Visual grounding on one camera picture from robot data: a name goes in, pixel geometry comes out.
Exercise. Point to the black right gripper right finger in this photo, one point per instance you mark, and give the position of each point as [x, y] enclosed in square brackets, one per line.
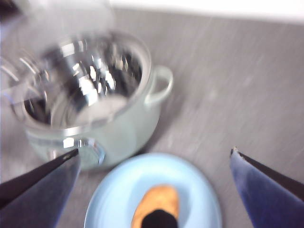
[268, 197]

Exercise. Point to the glass lid with green knob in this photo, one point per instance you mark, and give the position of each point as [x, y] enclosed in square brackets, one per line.
[59, 23]

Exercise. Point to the blue round plate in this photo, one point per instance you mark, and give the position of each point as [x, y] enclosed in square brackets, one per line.
[118, 180]

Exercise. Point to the brown potato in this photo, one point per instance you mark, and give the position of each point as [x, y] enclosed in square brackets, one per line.
[161, 194]

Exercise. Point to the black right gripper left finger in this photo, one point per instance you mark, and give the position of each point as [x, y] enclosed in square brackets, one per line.
[40, 197]

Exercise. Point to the pale green electric steamer pot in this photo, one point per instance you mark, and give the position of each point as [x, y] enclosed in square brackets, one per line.
[123, 137]

